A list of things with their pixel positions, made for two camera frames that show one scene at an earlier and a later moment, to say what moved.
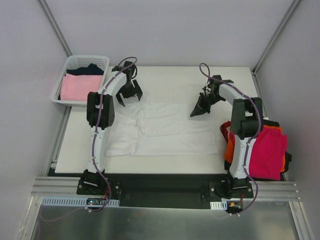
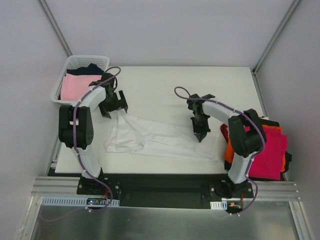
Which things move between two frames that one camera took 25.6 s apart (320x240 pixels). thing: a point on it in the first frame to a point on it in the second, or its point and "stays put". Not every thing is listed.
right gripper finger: x=197 y=111 to x=202 y=136
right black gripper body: x=206 y=100 to x=200 y=126
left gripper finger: x=138 y=89 to x=123 y=103
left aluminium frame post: x=56 y=28 stays put
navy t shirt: x=91 y=70 stays put
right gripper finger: x=202 y=102 to x=199 y=137
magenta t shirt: x=268 y=155 stays put
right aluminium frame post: x=275 y=37 stays put
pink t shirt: x=76 y=87 stays put
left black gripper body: x=129 y=90 to x=113 y=104
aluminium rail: x=263 y=190 stays put
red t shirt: x=224 y=131 stays put
